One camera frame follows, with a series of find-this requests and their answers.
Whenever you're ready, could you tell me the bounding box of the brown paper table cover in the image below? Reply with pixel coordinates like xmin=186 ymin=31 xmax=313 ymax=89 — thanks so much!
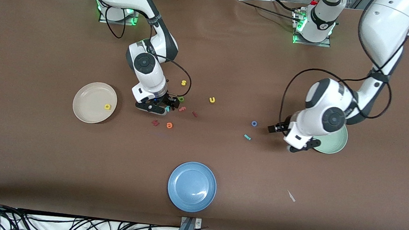
xmin=0 ymin=0 xmax=409 ymax=230

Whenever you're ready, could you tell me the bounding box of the green plate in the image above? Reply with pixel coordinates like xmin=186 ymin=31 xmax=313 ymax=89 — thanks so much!
xmin=312 ymin=123 xmax=349 ymax=155

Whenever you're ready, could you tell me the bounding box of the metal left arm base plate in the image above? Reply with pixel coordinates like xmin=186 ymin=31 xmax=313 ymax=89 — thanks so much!
xmin=291 ymin=8 xmax=335 ymax=48

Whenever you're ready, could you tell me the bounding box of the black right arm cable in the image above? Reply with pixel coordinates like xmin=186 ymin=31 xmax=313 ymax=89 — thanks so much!
xmin=64 ymin=0 xmax=199 ymax=100

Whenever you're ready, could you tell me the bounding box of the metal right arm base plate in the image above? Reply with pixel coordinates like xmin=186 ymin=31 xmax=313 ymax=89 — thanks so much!
xmin=98 ymin=4 xmax=142 ymax=27

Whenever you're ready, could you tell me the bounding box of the beige plate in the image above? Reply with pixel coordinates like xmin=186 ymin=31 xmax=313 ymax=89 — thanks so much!
xmin=71 ymin=80 xmax=119 ymax=126

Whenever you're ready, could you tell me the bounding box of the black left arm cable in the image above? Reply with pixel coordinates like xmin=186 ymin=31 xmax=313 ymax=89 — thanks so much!
xmin=278 ymin=0 xmax=409 ymax=146

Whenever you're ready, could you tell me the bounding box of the blue plate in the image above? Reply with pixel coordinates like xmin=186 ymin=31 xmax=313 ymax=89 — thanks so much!
xmin=166 ymin=159 xmax=219 ymax=215

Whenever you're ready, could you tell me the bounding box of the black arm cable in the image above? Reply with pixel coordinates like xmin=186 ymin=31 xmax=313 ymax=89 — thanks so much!
xmin=278 ymin=0 xmax=409 ymax=146
xmin=64 ymin=0 xmax=199 ymax=100

